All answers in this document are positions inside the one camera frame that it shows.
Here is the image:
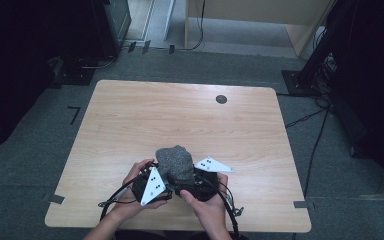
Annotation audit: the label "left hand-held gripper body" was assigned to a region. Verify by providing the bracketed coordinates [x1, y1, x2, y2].
[131, 161, 175, 207]

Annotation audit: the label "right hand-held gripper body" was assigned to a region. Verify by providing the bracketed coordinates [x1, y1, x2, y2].
[174, 156, 235, 203]

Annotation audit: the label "grey knitted sock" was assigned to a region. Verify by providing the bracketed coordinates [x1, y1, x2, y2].
[154, 144, 196, 187]

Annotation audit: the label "person's right hand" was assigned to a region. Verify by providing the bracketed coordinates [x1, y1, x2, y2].
[179, 172, 230, 235]

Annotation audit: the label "person's left hand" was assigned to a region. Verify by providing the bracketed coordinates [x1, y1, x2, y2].
[111, 158, 168, 223]

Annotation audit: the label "person's dark trousers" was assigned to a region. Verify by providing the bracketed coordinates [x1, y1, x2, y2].
[113, 229, 251, 240]

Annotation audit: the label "grey floor tape piece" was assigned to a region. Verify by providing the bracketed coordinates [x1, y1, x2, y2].
[42, 193, 66, 205]
[292, 200, 315, 210]

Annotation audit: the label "black flat stand base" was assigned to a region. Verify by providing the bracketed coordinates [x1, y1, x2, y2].
[50, 56, 97, 87]

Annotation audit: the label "black metal stand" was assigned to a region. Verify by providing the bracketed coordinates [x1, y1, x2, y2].
[281, 0, 361, 98]

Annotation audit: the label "dark curtain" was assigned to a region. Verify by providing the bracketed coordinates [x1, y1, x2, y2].
[326, 0, 384, 198]
[0, 0, 96, 158]

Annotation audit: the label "beige wooden desk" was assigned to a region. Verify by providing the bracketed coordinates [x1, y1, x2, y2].
[183, 0, 336, 59]

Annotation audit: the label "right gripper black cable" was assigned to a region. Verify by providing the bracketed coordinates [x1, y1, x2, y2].
[209, 178, 245, 240]

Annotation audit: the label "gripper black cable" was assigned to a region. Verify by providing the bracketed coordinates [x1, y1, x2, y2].
[209, 178, 245, 240]
[97, 171, 155, 223]

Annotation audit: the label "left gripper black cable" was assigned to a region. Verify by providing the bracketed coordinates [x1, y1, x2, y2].
[97, 171, 155, 223]

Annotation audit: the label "long black floor cable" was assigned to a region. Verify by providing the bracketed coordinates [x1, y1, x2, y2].
[303, 109, 330, 198]

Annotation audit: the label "black looped floor cable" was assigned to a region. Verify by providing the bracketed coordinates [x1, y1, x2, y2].
[77, 54, 118, 70]

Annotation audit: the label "black hanging cable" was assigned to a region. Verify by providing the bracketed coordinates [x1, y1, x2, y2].
[179, 0, 207, 52]

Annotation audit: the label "tangle of cables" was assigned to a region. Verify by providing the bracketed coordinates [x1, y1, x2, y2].
[312, 52, 338, 98]

